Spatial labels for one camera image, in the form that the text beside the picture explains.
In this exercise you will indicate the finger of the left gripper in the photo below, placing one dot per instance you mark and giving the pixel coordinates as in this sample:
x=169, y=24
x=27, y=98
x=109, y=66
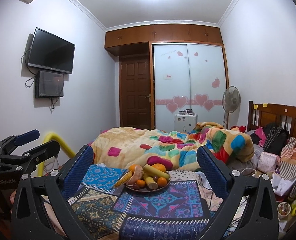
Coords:
x=25, y=138
x=32, y=157

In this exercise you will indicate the wall mounted black television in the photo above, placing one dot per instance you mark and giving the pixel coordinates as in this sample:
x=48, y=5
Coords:
x=48, y=51

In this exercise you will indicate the dark red grape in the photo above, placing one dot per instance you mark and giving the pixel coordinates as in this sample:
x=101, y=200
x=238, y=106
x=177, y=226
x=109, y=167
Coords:
x=136, y=187

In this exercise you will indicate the pink pomelo segment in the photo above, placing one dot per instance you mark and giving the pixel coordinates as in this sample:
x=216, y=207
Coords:
x=137, y=175

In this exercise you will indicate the large orange right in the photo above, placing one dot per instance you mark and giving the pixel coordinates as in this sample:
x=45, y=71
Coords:
x=160, y=167

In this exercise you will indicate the standing electric fan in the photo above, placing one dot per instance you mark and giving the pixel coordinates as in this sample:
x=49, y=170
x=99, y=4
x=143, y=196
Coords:
x=230, y=102

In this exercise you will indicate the small orange mandarin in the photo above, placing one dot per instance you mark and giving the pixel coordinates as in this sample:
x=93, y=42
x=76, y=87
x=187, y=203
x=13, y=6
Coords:
x=140, y=183

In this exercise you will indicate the white box appliance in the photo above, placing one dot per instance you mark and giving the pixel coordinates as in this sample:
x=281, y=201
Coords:
x=185, y=121

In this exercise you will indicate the white sliding wardrobe with hearts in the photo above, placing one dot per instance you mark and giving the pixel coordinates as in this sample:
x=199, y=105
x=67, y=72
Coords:
x=188, y=76

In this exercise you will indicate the pink quilted bag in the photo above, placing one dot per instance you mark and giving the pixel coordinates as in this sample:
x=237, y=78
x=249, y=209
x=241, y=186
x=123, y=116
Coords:
x=268, y=162

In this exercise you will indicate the large orange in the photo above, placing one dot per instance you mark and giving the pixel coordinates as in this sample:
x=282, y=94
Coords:
x=132, y=168
x=160, y=167

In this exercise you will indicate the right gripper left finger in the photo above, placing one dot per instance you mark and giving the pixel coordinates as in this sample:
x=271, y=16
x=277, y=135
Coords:
x=29, y=219

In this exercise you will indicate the brown wooden door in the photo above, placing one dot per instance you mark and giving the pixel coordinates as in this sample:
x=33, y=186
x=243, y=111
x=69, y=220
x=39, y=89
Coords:
x=135, y=92

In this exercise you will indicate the orange under gripper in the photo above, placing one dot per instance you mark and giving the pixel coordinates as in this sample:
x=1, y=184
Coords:
x=162, y=182

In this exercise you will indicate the wooden bed headboard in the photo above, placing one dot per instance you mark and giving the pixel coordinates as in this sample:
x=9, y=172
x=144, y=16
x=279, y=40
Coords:
x=259, y=115

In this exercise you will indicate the small wall monitor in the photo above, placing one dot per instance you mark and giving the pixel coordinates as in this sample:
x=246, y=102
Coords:
x=49, y=84

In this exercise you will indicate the blue patterned bed cover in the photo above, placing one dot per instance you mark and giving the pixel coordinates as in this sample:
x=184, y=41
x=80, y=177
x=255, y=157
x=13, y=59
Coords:
x=182, y=210

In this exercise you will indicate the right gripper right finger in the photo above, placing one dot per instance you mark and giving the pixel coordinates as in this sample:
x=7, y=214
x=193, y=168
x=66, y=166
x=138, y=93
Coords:
x=259, y=219

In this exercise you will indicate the large orange left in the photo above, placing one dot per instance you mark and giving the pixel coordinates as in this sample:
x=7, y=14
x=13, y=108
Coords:
x=132, y=168

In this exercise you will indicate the dark purple round plate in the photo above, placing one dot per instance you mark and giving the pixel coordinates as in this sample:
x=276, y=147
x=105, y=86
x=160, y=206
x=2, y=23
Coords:
x=146, y=189

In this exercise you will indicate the yellow foam tube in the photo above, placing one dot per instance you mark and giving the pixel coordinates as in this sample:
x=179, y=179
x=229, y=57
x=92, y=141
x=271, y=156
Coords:
x=56, y=144

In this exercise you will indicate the black clothing pile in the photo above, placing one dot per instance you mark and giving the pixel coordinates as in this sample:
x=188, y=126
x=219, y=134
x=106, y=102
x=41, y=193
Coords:
x=276, y=138

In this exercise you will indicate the striped cloth bag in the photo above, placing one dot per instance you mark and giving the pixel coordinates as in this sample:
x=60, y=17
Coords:
x=287, y=167

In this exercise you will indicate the colourful patchwork blanket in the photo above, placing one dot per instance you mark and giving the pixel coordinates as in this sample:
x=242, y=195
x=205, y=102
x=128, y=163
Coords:
x=124, y=147

